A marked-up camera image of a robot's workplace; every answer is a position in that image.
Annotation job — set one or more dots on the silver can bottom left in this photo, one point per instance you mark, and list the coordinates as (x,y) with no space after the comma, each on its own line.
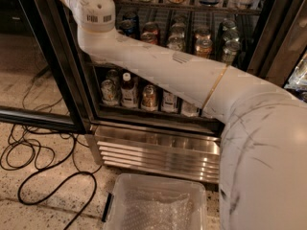
(109,92)

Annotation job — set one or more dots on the blue pepsi can behind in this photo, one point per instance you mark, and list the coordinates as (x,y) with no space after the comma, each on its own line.
(129,29)

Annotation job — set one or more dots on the bubble wrap sheet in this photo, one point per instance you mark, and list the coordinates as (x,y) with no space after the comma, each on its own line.
(157,211)

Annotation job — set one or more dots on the orange gold soda can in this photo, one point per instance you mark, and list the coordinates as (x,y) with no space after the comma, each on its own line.
(203,47)

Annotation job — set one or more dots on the brown tea bottle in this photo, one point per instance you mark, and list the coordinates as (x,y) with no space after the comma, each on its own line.
(169,102)
(129,92)

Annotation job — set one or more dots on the red coca-cola can middle shelf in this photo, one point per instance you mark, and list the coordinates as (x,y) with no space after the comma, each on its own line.
(149,37)

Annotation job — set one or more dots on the clear plastic bin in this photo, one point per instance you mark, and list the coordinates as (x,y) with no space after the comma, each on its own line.
(126,182)

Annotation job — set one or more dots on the brown tea bottle left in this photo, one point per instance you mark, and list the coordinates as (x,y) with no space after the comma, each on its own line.
(129,92)

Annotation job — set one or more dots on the brown tea bottle right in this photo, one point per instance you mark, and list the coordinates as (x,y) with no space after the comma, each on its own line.
(169,102)

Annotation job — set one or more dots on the water bottle bottom shelf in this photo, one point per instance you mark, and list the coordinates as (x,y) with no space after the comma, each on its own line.
(189,110)

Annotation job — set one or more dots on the gold can bottom shelf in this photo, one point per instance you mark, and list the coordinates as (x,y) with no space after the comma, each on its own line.
(149,98)

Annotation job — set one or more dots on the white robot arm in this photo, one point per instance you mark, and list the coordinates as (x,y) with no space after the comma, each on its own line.
(263,166)

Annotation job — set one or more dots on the stainless steel fridge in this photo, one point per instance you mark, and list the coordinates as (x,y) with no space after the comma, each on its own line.
(164,153)

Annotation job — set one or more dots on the open fridge glass door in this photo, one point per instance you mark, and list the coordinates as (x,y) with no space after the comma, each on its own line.
(37,86)

